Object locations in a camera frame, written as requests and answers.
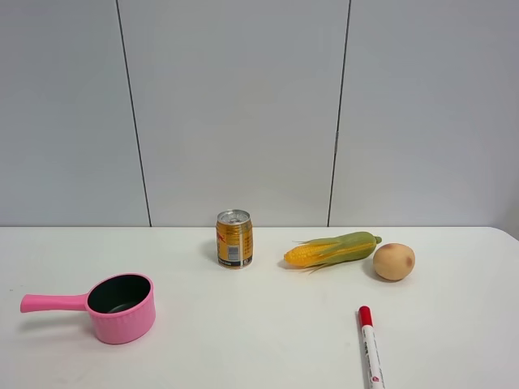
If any gold drink can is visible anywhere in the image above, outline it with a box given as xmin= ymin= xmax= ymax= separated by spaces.
xmin=216 ymin=209 xmax=253 ymax=269

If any corn cob with husk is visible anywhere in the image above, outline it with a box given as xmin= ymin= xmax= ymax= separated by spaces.
xmin=284 ymin=231 xmax=382 ymax=269

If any tan potato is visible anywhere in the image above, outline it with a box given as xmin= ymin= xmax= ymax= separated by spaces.
xmin=373 ymin=243 xmax=415 ymax=281

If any red capped white marker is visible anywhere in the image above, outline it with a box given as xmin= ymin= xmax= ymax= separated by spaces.
xmin=358 ymin=306 xmax=385 ymax=389

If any pink saucepan with handle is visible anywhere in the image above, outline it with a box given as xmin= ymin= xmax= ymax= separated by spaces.
xmin=19 ymin=273 xmax=156 ymax=344

